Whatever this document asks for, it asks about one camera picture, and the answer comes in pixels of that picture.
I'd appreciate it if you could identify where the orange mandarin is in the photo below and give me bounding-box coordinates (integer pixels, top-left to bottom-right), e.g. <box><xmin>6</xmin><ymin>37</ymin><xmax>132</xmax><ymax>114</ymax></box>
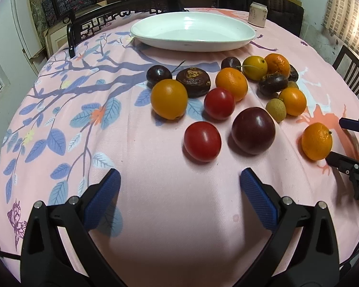
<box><xmin>301</xmin><ymin>122</ymin><xmax>333</xmax><ymax>161</ymax></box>

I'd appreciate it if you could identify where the tan longan fruit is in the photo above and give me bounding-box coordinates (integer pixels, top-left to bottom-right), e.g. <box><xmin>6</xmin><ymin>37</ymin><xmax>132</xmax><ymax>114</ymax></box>
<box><xmin>265</xmin><ymin>99</ymin><xmax>286</xmax><ymax>123</ymax></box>

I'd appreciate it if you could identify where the dark passion fruit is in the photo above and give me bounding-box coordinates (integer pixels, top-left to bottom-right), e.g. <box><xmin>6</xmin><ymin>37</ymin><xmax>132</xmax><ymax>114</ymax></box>
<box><xmin>258</xmin><ymin>73</ymin><xmax>289</xmax><ymax>96</ymax></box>

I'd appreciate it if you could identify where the orange tangerine back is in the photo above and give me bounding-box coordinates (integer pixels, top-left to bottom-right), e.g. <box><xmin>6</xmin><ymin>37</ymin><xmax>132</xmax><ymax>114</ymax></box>
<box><xmin>264</xmin><ymin>53</ymin><xmax>291</xmax><ymax>78</ymax></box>

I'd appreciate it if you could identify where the orange tangerine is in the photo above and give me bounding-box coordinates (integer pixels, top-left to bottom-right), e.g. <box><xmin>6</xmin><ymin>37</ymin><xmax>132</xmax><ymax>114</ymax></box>
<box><xmin>264</xmin><ymin>53</ymin><xmax>291</xmax><ymax>78</ymax></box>
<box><xmin>215</xmin><ymin>67</ymin><xmax>248</xmax><ymax>102</ymax></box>

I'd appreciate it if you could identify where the large dark red plum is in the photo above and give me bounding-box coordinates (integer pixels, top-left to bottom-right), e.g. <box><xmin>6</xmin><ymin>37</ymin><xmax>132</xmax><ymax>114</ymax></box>
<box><xmin>231</xmin><ymin>107</ymin><xmax>275</xmax><ymax>155</ymax></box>

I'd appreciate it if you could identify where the yellow round fruit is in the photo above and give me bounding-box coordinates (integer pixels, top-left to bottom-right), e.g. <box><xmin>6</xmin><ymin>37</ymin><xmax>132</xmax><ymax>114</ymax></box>
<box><xmin>242</xmin><ymin>56</ymin><xmax>268</xmax><ymax>82</ymax></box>

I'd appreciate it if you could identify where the brown wrinkled passion fruit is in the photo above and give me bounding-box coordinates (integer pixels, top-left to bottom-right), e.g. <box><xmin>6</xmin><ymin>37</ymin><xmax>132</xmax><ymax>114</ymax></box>
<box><xmin>176</xmin><ymin>67</ymin><xmax>211</xmax><ymax>98</ymax></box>

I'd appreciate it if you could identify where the large yellow orange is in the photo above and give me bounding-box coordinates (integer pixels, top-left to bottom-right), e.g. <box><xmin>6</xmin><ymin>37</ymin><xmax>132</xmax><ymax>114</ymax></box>
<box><xmin>150</xmin><ymin>79</ymin><xmax>188</xmax><ymax>121</ymax></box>

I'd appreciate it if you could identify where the small dark plum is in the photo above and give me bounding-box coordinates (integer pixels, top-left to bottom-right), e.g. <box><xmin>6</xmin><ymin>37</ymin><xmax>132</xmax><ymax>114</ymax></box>
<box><xmin>146</xmin><ymin>65</ymin><xmax>172</xmax><ymax>86</ymax></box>

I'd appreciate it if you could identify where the dark wooden chair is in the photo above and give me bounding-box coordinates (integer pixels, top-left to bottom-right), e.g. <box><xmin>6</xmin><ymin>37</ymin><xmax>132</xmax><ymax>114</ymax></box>
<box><xmin>332</xmin><ymin>45</ymin><xmax>359</xmax><ymax>97</ymax></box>

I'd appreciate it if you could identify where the small dark fruit behind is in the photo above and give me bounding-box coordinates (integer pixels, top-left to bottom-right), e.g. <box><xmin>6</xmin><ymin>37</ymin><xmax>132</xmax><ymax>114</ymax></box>
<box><xmin>289</xmin><ymin>65</ymin><xmax>299</xmax><ymax>82</ymax></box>

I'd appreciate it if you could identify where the pink floral tablecloth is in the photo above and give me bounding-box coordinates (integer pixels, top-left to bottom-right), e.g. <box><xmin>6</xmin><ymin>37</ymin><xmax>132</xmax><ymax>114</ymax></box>
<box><xmin>0</xmin><ymin>14</ymin><xmax>359</xmax><ymax>286</ymax></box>

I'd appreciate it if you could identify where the beige drink can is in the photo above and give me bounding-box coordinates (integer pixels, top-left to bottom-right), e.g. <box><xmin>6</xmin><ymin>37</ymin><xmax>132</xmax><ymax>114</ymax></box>
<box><xmin>248</xmin><ymin>2</ymin><xmax>268</xmax><ymax>28</ymax></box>

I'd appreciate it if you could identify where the white oval plate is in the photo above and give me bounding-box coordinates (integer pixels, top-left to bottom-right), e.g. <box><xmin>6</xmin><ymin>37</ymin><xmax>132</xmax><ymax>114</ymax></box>
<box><xmin>130</xmin><ymin>12</ymin><xmax>256</xmax><ymax>53</ymax></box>

